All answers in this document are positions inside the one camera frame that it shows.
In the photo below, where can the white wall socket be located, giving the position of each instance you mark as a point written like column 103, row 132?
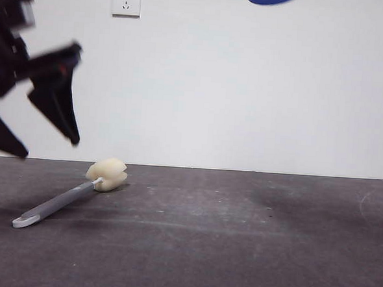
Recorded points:
column 126, row 1

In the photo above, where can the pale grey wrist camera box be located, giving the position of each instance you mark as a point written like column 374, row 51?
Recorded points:
column 26, row 13

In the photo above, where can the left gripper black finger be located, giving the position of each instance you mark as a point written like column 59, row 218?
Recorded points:
column 57, row 109
column 0, row 132

